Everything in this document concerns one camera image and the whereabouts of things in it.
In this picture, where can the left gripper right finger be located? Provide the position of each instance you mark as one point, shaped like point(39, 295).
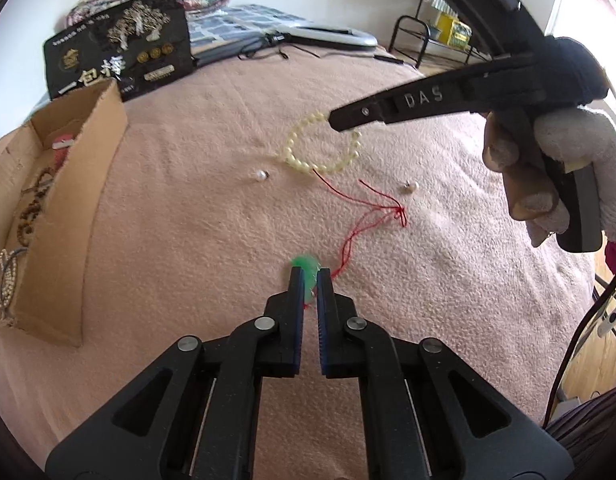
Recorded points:
point(338, 352)

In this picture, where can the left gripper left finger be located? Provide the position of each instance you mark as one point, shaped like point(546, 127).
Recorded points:
point(283, 343)

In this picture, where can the grey pearl earring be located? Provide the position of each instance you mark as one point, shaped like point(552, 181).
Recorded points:
point(408, 188)

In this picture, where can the right gloved hand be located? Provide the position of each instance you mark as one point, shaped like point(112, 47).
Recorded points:
point(569, 139)

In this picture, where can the black metal shelf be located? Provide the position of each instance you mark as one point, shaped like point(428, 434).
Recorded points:
point(435, 29)

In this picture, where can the pink fleece blanket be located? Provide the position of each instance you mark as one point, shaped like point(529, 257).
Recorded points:
point(186, 241)

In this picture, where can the open cardboard box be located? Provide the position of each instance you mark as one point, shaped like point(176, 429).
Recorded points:
point(51, 212)

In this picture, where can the red small box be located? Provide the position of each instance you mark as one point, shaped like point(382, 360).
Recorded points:
point(60, 147)

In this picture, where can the blue checked bed sheet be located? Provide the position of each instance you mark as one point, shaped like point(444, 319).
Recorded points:
point(233, 23)

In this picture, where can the black snack bag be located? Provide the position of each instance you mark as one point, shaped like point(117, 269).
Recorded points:
point(140, 44)

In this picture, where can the white ring light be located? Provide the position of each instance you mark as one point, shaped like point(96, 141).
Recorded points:
point(326, 36)

